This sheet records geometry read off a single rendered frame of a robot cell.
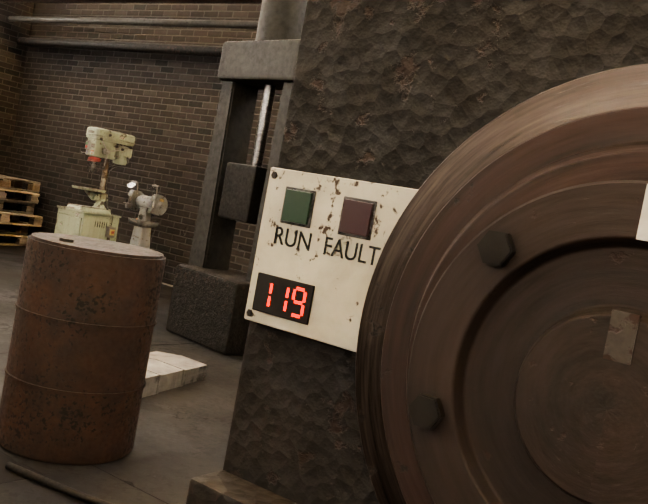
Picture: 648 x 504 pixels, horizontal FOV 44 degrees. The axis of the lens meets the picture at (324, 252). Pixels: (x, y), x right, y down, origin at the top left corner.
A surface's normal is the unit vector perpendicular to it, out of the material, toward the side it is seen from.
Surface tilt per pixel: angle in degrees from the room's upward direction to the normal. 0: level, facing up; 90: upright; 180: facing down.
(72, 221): 90
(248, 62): 90
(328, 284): 90
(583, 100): 90
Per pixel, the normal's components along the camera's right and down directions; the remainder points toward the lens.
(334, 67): -0.56, -0.06
